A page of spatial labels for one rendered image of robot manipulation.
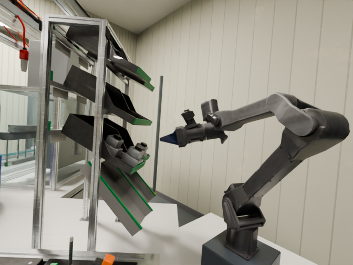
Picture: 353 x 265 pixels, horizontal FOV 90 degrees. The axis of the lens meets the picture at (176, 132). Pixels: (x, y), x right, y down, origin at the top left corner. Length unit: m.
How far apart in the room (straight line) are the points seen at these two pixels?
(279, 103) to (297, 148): 0.09
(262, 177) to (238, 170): 2.01
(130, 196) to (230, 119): 0.49
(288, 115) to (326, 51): 1.95
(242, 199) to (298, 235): 1.93
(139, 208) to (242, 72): 2.13
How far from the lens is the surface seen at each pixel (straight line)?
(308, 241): 2.38
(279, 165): 0.40
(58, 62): 1.72
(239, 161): 2.41
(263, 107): 0.43
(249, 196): 0.46
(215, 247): 0.53
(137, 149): 0.64
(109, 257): 0.47
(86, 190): 1.02
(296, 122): 0.35
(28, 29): 2.06
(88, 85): 0.66
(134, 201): 0.77
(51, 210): 1.23
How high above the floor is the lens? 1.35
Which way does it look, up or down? 2 degrees down
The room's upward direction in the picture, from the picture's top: 4 degrees clockwise
